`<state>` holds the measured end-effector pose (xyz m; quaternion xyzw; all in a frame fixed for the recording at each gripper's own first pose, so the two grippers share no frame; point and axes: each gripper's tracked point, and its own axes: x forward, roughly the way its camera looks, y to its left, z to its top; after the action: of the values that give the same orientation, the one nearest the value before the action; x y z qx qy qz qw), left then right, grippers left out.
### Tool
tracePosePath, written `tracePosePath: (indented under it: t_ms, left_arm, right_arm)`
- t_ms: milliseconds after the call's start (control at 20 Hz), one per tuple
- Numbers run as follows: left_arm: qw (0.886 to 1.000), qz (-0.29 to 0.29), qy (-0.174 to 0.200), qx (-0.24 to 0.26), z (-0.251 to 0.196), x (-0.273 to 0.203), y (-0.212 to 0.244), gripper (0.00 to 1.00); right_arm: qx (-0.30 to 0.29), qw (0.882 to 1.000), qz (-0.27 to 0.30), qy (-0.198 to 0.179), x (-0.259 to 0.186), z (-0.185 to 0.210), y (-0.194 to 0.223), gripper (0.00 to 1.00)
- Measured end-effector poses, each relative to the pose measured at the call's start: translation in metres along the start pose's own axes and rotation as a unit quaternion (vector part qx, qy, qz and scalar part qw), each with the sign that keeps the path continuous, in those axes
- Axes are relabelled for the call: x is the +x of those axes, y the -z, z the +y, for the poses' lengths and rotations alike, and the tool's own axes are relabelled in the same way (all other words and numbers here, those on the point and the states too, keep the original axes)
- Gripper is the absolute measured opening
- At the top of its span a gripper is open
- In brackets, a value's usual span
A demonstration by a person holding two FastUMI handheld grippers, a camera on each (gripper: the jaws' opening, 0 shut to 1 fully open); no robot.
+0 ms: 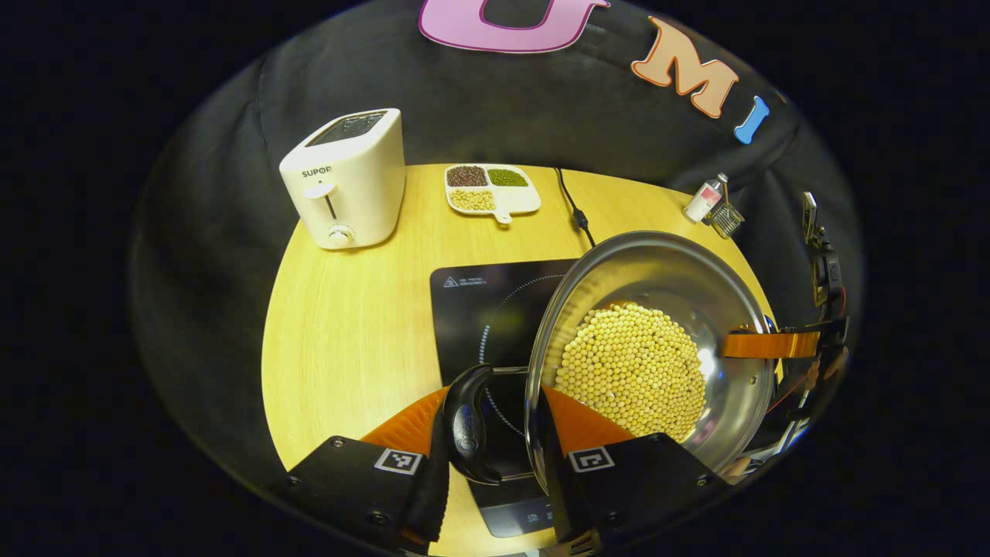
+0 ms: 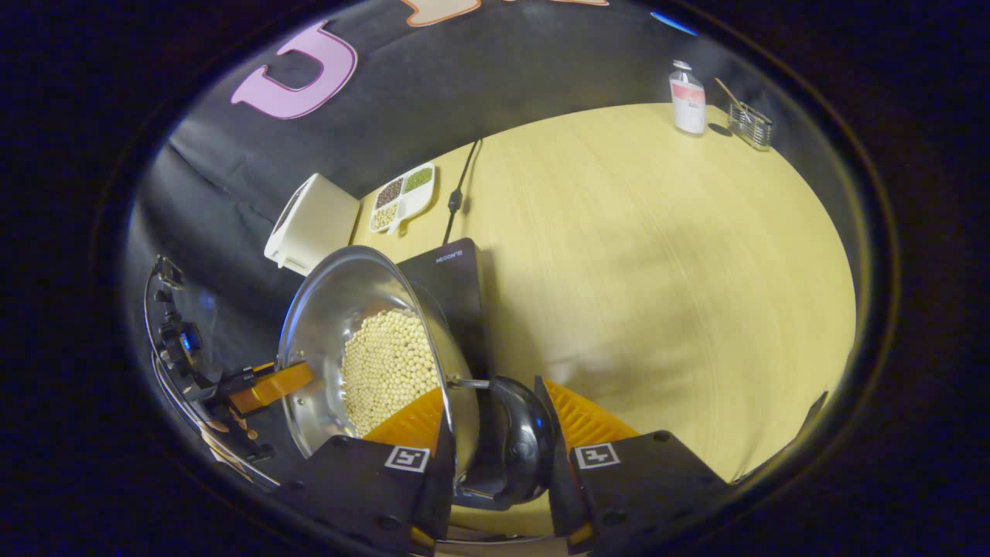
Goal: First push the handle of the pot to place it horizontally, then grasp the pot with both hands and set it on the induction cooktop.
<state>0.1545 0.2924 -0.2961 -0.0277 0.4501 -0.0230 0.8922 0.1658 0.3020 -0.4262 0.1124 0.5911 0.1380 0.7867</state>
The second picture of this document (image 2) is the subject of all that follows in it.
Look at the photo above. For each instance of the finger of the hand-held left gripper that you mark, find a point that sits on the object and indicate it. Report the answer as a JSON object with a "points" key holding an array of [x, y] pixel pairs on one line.
{"points": [[278, 385]]}

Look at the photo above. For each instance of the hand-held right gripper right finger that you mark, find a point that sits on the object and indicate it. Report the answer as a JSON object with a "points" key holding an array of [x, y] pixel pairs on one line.
{"points": [[642, 487]]}

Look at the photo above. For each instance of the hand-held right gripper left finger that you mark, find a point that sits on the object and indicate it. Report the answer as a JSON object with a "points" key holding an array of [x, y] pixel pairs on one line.
{"points": [[371, 487]]}

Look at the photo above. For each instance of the pile of yellow soybeans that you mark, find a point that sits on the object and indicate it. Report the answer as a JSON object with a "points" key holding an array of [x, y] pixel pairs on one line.
{"points": [[387, 363]]}

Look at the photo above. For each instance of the black induction cooktop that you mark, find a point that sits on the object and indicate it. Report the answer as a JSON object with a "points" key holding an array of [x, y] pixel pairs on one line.
{"points": [[456, 294]]}

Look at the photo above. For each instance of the black slanted bar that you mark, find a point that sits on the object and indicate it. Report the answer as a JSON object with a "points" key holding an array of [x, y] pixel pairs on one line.
{"points": [[789, 433]]}

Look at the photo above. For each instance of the white toaster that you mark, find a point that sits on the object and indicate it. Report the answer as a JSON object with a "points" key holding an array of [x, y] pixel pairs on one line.
{"points": [[313, 224]]}

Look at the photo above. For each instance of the white divided bean dish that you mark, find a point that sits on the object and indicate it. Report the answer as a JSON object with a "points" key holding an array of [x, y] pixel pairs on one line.
{"points": [[406, 197]]}

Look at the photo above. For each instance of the black backdrop cloth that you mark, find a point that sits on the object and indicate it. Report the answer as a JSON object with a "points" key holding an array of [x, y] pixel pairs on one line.
{"points": [[464, 93]]}

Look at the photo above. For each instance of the clear glass stick holder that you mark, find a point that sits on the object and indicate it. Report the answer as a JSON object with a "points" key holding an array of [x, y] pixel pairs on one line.
{"points": [[752, 125]]}

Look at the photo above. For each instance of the small pink label bottle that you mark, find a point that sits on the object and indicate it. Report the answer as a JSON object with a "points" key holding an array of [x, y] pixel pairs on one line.
{"points": [[687, 104]]}

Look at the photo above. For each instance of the wooden stick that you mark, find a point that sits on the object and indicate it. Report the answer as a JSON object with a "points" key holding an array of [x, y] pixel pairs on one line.
{"points": [[727, 90]]}

